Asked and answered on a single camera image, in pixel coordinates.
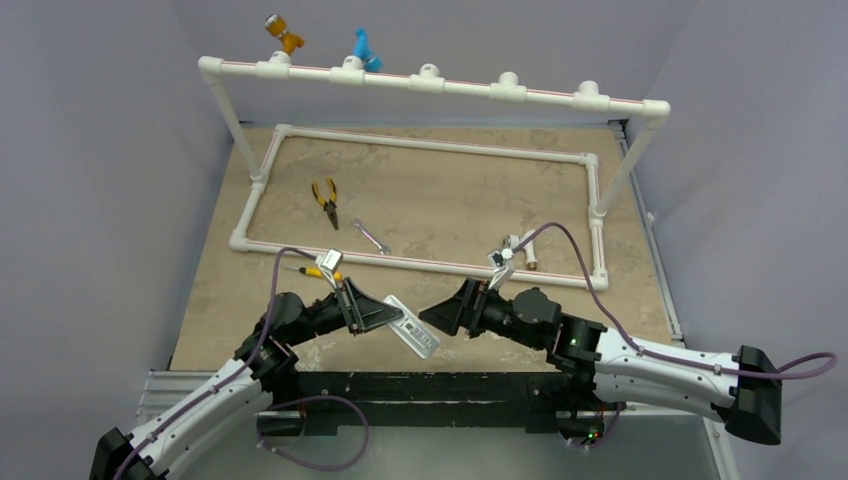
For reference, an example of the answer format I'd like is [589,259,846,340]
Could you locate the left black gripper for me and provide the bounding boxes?
[286,277,402,347]

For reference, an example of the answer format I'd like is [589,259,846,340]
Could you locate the white remote control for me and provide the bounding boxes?
[383,295,441,360]

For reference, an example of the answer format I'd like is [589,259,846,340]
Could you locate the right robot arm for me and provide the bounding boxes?
[419,279,782,445]

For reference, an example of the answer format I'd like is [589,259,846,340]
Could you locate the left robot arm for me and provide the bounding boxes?
[89,279,414,479]

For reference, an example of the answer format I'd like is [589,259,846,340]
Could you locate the silver open-end wrench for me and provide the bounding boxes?
[351,218,392,256]

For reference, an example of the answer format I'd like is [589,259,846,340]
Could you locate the white PVC tap fitting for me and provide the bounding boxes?
[502,230,538,271]

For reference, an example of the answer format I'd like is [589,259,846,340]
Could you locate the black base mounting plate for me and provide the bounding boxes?
[254,372,623,442]

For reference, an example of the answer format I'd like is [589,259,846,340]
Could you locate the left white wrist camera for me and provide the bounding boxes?
[315,249,344,285]

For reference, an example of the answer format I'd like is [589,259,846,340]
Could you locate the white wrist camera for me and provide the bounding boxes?
[487,247,515,291]
[315,249,344,285]

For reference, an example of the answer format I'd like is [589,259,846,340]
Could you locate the yellow handled screwdriver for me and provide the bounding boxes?
[285,265,343,282]

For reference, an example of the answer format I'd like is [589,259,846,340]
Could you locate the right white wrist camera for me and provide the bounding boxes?
[487,247,515,291]

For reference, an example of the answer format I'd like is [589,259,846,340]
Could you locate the yellow handled pliers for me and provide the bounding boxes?
[311,178,339,231]

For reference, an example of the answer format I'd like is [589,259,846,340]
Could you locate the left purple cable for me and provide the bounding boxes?
[111,246,371,480]

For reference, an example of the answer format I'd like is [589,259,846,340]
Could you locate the aluminium extrusion rail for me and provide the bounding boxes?
[135,369,725,419]

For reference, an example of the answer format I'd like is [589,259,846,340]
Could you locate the white PVC pipe frame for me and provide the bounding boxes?
[198,51,671,290]

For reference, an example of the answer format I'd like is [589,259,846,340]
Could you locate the blue hose nozzle fitting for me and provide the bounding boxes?
[352,27,383,73]

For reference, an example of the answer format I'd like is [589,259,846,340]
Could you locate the orange hose nozzle fitting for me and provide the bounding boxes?
[264,14,305,55]

